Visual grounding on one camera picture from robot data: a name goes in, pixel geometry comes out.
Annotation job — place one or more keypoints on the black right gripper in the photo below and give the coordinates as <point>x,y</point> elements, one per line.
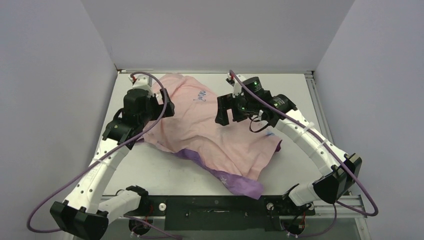
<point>226,102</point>

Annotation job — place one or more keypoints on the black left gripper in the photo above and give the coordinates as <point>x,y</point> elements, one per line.
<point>159,108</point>

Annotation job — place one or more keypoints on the purple Elsa print pillowcase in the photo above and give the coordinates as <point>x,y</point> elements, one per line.
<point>232,153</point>

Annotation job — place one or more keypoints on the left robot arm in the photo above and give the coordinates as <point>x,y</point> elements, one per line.
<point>82,213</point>

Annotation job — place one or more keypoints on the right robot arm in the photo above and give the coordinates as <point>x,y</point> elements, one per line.
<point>338,169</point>

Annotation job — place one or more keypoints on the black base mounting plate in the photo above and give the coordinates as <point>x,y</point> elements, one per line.
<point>221,213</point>

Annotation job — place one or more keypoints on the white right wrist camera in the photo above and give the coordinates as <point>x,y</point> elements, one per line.
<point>237,88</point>

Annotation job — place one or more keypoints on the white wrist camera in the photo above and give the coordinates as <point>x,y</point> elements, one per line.
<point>237,88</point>
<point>143,82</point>

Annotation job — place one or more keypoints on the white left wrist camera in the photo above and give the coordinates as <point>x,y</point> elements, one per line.
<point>143,82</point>

